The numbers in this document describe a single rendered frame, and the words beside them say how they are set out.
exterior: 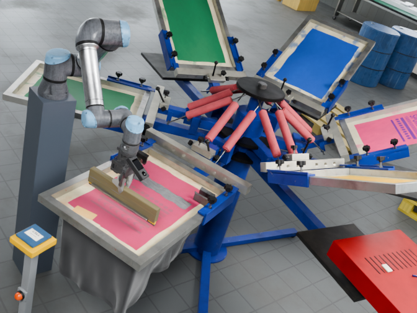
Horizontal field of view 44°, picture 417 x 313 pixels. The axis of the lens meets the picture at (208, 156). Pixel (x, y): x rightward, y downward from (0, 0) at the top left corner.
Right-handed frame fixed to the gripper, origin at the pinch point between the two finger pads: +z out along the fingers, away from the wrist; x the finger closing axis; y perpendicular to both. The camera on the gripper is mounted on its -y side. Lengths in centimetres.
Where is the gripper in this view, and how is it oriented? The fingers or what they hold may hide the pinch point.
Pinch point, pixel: (124, 190)
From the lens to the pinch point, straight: 230.5
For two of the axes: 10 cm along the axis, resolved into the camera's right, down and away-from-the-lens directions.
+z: -2.6, 8.3, 4.9
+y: -8.1, -4.6, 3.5
